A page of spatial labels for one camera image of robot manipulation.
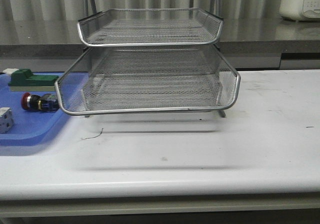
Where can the thin wire scrap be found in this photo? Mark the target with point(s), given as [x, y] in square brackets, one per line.
[86, 138]

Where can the red emergency stop button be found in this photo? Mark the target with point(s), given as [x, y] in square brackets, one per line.
[46, 103]

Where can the white blender appliance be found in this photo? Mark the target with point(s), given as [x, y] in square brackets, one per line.
[300, 10]

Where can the blue plastic tray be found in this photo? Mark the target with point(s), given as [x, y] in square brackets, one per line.
[29, 128]

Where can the silver rack frame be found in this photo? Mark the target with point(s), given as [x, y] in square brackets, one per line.
[90, 2]

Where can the green switch module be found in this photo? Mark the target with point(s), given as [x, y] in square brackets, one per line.
[26, 80]

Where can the grey back counter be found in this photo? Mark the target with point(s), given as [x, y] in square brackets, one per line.
[248, 44]

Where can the white grey terminal block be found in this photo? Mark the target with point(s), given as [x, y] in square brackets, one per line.
[6, 119]

